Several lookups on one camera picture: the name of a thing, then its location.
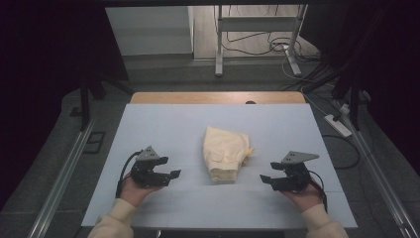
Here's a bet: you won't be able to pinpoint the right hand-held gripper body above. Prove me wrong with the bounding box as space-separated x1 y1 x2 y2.
271 151 320 193

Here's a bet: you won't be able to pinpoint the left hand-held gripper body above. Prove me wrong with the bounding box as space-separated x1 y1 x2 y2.
130 145 172 189

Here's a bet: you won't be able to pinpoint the cream baby pants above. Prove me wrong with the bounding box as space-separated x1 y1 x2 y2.
202 126 256 183

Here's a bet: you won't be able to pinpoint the person's left hand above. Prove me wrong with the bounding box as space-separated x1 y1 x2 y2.
118 175 163 208

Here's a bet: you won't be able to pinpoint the person's right hand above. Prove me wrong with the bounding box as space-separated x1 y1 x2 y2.
280 178 323 214

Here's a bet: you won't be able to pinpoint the light blue mat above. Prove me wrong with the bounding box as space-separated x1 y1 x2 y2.
81 103 359 230

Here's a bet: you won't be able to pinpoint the white power strip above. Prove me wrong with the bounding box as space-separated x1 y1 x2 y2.
324 113 354 139

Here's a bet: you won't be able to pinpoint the black metal stand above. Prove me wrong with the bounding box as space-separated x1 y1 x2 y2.
301 62 365 132
78 70 134 132

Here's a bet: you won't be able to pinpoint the white metal stand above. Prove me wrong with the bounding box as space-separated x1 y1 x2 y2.
214 3 310 78

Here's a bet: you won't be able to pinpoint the dark curtain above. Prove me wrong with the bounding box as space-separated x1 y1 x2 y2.
0 0 131 210
299 0 420 177

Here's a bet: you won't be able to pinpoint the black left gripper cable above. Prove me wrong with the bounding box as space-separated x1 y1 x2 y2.
115 150 144 199

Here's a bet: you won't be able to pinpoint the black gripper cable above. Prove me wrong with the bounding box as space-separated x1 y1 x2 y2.
308 170 329 213
115 150 144 199

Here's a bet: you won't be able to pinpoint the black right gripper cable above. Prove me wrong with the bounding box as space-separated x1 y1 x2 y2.
308 170 329 213

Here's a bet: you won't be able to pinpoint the black floor cable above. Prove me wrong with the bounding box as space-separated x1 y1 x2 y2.
321 133 362 171

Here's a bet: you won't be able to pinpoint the aluminium rail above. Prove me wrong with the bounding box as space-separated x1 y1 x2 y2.
333 98 420 238
28 118 97 238

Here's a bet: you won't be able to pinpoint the white cable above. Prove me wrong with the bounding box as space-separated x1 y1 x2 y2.
281 54 329 115

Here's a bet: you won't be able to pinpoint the tangle of black cables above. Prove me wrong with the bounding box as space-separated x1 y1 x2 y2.
220 30 322 63

